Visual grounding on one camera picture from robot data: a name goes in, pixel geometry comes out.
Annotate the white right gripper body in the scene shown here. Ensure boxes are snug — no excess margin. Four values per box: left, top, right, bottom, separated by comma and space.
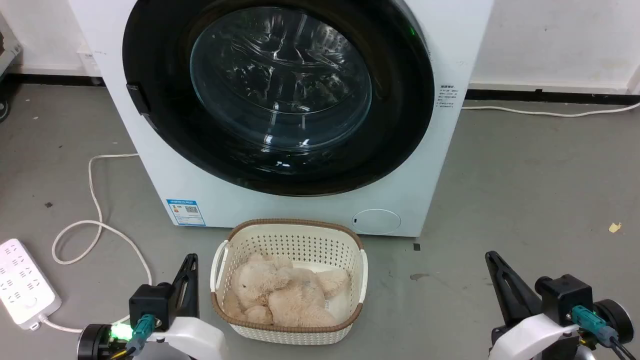
488, 314, 583, 360

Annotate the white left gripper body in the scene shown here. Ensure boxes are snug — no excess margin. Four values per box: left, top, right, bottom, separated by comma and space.
144, 315, 228, 360

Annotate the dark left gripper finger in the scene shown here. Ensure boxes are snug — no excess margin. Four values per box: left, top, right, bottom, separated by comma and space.
183, 253, 200, 318
170, 265, 187, 321

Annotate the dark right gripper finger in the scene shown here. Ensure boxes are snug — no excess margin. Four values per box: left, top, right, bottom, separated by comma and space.
495, 252, 545, 323
484, 251, 526, 328

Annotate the white front-load washing machine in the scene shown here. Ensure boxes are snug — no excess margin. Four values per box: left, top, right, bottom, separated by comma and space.
68, 0, 496, 238

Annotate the black round glass washer door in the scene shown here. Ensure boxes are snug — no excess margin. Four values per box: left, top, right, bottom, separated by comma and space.
122, 0, 435, 197

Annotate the blue energy label sticker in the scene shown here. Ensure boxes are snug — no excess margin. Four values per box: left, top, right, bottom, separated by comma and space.
166, 199, 207, 227

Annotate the beige plush teddy bear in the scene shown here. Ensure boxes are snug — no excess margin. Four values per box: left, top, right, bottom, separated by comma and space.
222, 252, 350, 328

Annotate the cream perforated laundry basket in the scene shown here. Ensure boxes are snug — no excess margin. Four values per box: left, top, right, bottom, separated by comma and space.
210, 218, 369, 346

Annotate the white oval filter cover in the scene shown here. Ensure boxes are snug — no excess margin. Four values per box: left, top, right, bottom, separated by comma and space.
351, 208, 402, 235

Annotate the white power strip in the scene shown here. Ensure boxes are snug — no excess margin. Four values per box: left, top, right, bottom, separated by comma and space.
0, 238, 63, 331

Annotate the small text label sticker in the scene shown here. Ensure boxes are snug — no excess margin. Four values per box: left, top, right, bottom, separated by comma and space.
436, 84, 459, 109

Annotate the grey cart with wheel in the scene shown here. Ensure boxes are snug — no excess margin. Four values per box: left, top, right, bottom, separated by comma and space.
0, 20, 24, 124

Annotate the green-plug left gripper cable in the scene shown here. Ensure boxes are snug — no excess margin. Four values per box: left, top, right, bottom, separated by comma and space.
118, 313, 157, 360

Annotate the green-plug gripper cable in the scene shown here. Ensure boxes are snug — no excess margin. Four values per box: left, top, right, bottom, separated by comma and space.
571, 305, 638, 360
118, 313, 157, 360

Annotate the green-plug right gripper cable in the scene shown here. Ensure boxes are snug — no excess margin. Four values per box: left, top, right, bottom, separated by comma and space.
571, 305, 638, 360

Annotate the white power strip cable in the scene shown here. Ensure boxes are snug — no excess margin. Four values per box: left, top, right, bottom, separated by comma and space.
38, 153, 153, 334

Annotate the thin white floor cable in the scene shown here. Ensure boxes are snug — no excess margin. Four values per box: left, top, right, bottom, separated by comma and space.
461, 101, 640, 119

